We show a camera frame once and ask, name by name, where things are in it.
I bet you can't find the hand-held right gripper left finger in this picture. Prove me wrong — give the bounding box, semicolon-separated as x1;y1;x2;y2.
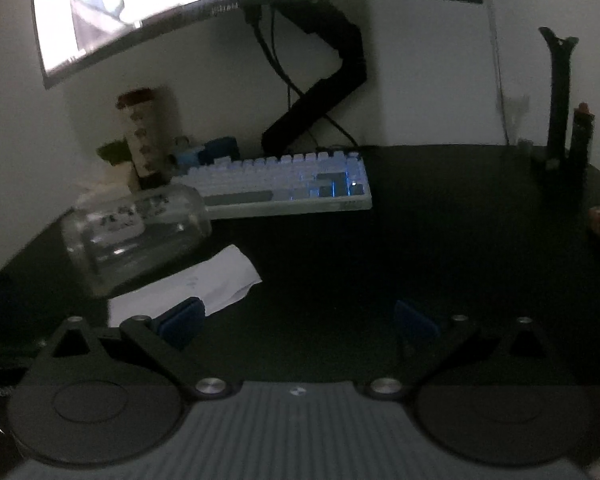
30;297;241;401

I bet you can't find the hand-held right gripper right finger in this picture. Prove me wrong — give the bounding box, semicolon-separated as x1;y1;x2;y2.
365;300;556;401

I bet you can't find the white paper tissue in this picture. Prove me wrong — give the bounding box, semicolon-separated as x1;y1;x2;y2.
107;245;262;329

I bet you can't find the clear glass jar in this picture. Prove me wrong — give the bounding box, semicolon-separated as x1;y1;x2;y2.
61;184;214;297

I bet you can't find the light blue container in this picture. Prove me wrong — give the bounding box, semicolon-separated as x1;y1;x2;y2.
175;146;207;169

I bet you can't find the white tissue box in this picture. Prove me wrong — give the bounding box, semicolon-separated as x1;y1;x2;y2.
77;162;137;207

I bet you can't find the white backlit keyboard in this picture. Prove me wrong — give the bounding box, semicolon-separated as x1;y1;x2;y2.
172;151;374;220

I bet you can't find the patterned tumbler with red lid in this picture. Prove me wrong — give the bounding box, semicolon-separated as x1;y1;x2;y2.
116;89;174;191

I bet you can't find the black bottle with red cap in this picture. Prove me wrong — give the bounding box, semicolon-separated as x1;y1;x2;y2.
570;102;596;172

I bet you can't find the tall black stand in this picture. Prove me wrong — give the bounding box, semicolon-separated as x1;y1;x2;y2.
532;26;581;188

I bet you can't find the curved computer monitor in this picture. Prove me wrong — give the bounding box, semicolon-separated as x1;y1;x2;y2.
30;0;483;90

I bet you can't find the black monitor cable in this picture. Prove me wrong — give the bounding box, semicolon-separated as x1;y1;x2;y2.
245;5;306;108
325;114;359;149

